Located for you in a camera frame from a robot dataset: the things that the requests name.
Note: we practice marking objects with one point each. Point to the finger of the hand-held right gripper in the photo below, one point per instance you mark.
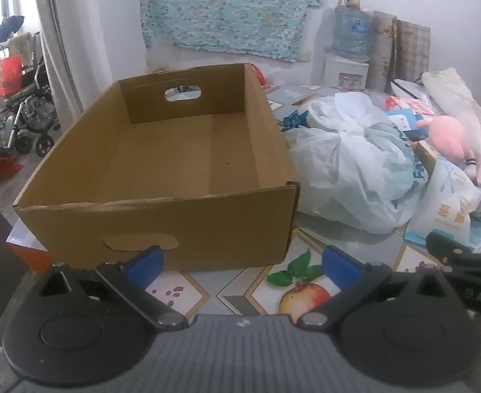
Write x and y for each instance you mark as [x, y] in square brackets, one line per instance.
[440, 245]

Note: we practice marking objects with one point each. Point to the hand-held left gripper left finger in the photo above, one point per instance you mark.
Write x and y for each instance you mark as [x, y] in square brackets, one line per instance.
[144, 263]

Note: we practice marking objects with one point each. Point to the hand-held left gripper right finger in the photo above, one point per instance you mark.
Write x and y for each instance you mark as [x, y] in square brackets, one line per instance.
[341, 265]

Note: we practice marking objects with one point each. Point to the brown cardboard box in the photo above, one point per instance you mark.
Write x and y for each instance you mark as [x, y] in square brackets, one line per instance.
[162, 221]

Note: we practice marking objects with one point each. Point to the white printed tissue pack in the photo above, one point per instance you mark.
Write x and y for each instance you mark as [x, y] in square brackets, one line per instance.
[449, 200]

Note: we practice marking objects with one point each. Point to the white plastic bag blue print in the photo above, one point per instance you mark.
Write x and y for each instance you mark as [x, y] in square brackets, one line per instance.
[347, 172]

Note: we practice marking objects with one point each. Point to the pink plush toy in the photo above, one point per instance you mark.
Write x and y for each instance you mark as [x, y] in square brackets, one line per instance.
[447, 133]

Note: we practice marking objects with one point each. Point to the orange white box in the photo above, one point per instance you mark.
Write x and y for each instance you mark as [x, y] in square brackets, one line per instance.
[27, 245]

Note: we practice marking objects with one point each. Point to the blue white packet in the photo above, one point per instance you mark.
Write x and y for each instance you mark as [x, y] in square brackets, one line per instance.
[408, 126]

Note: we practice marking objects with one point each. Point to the pink wet wipes pack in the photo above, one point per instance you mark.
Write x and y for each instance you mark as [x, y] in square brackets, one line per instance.
[406, 104]

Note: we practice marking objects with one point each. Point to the blue patterned small bag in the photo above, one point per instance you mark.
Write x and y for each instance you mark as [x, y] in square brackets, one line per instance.
[296, 119]

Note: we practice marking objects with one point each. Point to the cream knit blanket roll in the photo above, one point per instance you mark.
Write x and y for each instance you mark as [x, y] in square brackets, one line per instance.
[457, 90]

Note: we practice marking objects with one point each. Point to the grey pillow dark edging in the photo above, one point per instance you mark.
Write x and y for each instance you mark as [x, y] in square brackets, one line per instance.
[406, 86]

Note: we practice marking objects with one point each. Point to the red plastic bag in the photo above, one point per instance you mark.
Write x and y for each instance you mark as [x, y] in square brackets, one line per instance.
[259, 74]
[3, 166]

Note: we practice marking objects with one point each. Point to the wheelchair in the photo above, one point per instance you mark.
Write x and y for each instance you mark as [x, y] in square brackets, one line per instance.
[31, 110]

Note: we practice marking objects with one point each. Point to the white water dispenser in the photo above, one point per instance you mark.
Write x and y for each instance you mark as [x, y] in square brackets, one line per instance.
[346, 71]

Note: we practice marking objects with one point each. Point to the checked rolled mat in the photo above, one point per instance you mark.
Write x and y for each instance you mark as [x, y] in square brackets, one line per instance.
[412, 49]

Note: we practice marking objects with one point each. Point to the floral rolled mat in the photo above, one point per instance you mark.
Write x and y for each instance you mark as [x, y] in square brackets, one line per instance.
[382, 49]

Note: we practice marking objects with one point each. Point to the large red shopping bag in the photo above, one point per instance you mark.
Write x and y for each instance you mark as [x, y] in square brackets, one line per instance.
[10, 75]

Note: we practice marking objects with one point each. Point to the blue water bottle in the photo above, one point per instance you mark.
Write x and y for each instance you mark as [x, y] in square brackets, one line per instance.
[350, 32]

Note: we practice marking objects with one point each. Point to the white curtain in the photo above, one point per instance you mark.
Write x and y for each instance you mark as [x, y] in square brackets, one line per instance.
[72, 41]

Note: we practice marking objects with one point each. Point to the blue garment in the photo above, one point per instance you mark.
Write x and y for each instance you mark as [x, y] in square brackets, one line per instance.
[3, 28]

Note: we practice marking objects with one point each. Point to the teal patterned wall cloth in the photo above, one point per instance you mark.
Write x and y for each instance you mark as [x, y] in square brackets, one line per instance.
[232, 8]

